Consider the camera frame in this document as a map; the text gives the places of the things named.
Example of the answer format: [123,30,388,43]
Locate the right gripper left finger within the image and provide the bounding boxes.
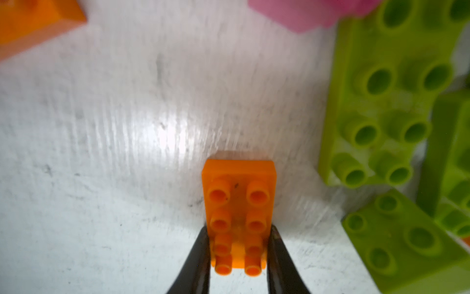
[167,226,211,294]

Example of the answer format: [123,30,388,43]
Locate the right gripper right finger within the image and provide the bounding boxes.
[267,225,310,294]

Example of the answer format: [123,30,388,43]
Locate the orange lego brick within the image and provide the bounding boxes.
[201,159,277,277]
[1,0,87,61]

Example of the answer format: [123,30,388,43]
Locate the small green lego brick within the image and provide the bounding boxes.
[341,189,470,294]

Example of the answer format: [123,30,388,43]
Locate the green lego brick centre left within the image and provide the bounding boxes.
[318,0,470,189]

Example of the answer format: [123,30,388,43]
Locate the pink lego brick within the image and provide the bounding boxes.
[248,0,381,33]

